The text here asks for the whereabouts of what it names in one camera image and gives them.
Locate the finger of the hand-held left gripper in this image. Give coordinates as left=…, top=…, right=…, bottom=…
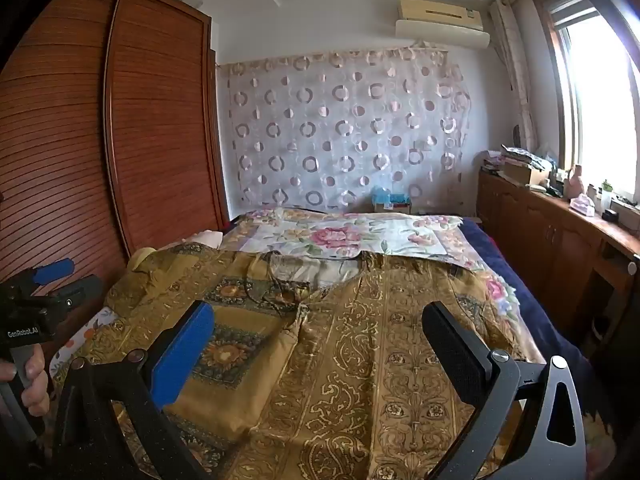
left=20, top=258, right=76, bottom=288
left=47, top=275, right=105, bottom=311

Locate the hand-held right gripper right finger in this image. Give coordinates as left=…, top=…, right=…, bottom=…
left=421, top=301, right=586, bottom=480

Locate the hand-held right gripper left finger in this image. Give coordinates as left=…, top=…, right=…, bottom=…
left=50, top=300, right=216, bottom=480

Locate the person's left hand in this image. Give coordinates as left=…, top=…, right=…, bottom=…
left=0, top=347, right=51, bottom=417

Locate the orange print white sheet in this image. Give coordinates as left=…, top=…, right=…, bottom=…
left=50, top=307, right=121, bottom=376

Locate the dark blue bedsheet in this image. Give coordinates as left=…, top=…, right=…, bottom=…
left=457, top=217, right=596, bottom=366

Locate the pale pink cloth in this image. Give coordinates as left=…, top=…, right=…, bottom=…
left=165, top=230, right=224, bottom=252

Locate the long wooden cabinet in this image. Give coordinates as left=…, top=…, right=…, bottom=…
left=476, top=167, right=640, bottom=361

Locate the floral quilt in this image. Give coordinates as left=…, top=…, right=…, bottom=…
left=220, top=207, right=526, bottom=326

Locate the blue plastic bag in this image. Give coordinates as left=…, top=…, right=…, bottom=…
left=370, top=186, right=413, bottom=206

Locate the wooden headboard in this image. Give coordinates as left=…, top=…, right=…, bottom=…
left=0, top=0, right=232, bottom=361

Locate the brown cardboard box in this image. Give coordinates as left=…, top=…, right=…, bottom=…
left=502, top=160, right=548, bottom=187

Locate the patterned wrapped package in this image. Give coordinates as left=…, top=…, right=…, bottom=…
left=501, top=145, right=553, bottom=168

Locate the pink bottle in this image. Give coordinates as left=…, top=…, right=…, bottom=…
left=564, top=164, right=586, bottom=200

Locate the circle patterned sheer curtain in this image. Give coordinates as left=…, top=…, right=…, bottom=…
left=216, top=46, right=473, bottom=213

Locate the pale window drape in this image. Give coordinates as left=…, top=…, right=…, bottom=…
left=489, top=0, right=538, bottom=151

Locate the window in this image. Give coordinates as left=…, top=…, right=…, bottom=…
left=532, top=0, right=640, bottom=206

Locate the wall air conditioner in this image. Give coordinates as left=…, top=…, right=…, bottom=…
left=395, top=0, right=491, bottom=50

